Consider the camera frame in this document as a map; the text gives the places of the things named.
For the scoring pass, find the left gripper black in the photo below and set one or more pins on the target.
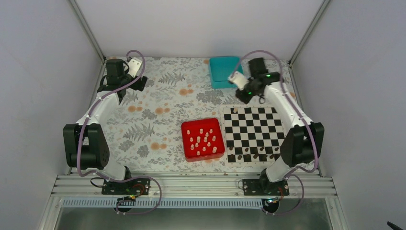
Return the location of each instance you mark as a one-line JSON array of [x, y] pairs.
[[136, 86]]

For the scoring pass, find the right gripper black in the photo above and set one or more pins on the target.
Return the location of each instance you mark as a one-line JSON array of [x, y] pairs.
[[245, 99]]

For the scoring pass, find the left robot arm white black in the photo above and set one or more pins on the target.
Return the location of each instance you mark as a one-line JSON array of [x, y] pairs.
[[85, 144]]

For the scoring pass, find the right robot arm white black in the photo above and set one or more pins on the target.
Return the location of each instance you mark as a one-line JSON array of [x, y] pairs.
[[303, 140]]

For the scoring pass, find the teal bin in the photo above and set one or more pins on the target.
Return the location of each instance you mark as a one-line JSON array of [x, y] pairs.
[[219, 70]]

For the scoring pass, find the floral table mat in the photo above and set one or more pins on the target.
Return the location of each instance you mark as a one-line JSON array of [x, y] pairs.
[[144, 133]]

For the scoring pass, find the black white chessboard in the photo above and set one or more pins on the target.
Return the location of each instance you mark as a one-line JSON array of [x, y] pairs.
[[258, 128]]

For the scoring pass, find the red tray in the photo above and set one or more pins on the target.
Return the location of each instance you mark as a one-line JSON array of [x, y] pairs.
[[205, 134]]

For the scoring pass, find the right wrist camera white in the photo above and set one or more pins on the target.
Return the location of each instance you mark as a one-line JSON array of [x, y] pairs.
[[238, 79]]

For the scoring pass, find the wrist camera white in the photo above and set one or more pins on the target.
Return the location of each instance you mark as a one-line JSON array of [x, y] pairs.
[[134, 66], [238, 79]]

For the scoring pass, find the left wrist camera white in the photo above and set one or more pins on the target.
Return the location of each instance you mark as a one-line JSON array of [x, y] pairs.
[[134, 66]]

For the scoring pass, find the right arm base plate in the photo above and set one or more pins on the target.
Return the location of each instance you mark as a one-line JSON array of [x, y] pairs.
[[256, 187]]

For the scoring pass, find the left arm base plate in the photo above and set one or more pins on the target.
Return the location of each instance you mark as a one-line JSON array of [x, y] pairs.
[[132, 188]]

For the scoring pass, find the aluminium rail frame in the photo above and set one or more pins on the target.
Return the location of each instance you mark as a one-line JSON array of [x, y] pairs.
[[197, 186]]

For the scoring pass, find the grey cable duct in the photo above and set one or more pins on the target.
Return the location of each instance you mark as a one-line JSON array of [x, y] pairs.
[[111, 202]]

